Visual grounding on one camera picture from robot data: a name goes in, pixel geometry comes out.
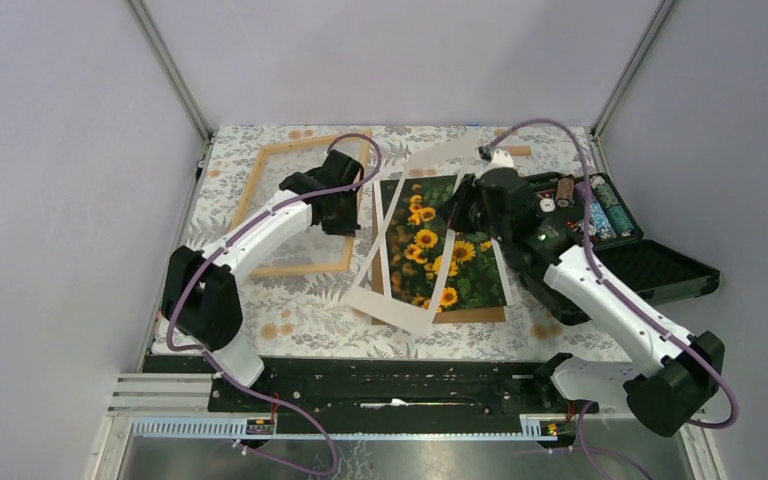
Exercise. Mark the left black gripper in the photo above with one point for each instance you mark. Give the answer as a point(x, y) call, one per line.
point(349, 227)

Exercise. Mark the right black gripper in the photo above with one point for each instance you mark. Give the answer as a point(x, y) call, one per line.
point(453, 209)

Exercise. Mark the wooden picture frame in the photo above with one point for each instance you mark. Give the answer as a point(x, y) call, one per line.
point(311, 251)

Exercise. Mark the white mat board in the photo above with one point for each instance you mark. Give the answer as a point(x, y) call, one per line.
point(410, 318)

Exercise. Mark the sunflower photo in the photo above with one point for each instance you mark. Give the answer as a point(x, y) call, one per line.
point(415, 243)

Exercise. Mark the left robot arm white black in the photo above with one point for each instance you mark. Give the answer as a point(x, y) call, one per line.
point(200, 297)

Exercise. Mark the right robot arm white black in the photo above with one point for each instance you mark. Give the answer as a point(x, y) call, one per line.
point(671, 373)

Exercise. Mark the small wooden block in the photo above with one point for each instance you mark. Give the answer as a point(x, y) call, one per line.
point(519, 150)

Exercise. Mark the floral tablecloth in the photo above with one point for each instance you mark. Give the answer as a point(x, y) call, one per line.
point(302, 316)

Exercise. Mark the brown chip stack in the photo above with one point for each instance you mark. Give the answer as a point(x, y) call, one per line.
point(564, 193)

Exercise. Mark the purple chip stack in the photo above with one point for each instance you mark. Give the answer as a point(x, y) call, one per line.
point(584, 193)

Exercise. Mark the blue chip stack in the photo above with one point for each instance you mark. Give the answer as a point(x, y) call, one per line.
point(601, 227)

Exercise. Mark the green chip stack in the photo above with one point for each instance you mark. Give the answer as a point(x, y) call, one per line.
point(612, 207)

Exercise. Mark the black poker chip case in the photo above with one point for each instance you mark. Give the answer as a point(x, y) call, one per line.
point(658, 274)

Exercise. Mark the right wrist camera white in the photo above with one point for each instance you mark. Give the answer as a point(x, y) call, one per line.
point(497, 159)

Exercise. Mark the brown frame backing board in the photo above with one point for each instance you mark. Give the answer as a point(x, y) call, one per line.
point(380, 283)

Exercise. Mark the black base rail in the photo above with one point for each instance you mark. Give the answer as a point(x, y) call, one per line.
point(399, 395)

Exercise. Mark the grey slotted cable duct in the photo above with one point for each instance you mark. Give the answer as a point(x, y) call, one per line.
point(243, 428)

